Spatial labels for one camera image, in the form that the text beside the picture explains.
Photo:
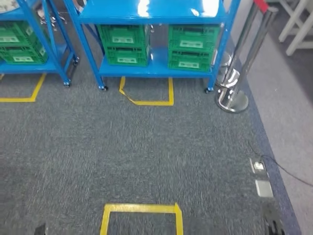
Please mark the steel floor socket plate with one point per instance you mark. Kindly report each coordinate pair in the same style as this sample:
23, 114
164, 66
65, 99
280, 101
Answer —
264, 188
259, 166

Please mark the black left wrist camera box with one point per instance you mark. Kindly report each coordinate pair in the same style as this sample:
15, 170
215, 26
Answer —
41, 230

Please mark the blue metal shelf rack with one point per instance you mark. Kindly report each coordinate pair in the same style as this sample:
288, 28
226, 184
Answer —
29, 67
151, 11

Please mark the yellow floor tape outline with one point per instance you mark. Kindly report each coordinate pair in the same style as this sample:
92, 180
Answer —
171, 94

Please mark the white desk frame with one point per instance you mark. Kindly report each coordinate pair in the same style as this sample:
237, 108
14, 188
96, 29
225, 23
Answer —
290, 22

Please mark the chrome stanchion post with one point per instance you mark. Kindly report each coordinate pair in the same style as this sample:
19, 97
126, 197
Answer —
244, 35

